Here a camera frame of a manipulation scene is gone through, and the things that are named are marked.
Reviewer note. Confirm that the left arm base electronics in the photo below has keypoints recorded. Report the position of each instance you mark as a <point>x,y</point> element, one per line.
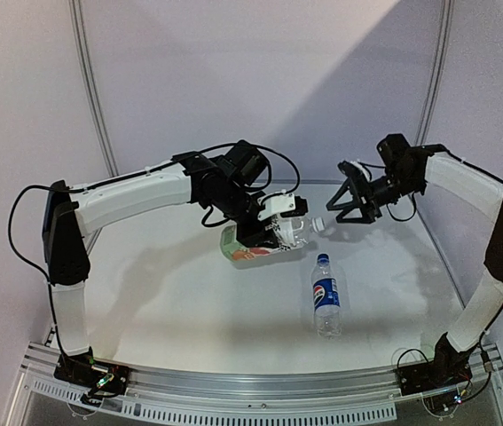
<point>100,380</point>

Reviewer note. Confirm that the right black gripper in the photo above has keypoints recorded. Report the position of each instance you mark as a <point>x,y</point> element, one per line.
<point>369,210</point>

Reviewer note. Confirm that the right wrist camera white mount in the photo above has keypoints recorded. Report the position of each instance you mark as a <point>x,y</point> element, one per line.
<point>354,170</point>

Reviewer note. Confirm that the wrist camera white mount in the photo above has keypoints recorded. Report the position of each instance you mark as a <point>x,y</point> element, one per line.
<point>283,204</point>
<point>354,170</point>

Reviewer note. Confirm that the clear tea bottle white label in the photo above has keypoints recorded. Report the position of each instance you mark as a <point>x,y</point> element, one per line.
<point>293,232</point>

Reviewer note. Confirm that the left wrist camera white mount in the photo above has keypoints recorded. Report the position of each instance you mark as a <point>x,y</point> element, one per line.
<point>283,204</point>

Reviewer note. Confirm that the clear pepsi bottle blue label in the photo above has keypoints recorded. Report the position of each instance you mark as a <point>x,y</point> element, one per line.
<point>326,301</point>

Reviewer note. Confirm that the blue pepsi bottle cap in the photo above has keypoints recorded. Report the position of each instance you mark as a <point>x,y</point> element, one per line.
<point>323,258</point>

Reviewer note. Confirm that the aluminium front rail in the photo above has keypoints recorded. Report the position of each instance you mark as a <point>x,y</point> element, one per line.
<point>390,395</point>

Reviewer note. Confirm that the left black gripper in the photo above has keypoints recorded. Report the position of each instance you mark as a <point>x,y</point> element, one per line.
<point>256,236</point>

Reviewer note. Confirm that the left wall metal post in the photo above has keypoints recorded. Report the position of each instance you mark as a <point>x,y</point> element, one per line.
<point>90,86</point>

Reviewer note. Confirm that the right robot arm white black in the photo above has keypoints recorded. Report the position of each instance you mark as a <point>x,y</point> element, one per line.
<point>409,170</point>

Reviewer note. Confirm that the right wall metal post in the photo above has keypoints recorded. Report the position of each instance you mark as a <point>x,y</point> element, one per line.
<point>436,75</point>

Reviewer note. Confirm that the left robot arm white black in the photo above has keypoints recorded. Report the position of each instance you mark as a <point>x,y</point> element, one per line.
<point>71,214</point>

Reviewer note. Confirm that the white bottle cap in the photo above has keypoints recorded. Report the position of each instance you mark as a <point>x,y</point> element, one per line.
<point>317,224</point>

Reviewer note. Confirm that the wall metal post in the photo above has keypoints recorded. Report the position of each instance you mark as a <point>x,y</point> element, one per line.
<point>436,75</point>
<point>90,86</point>

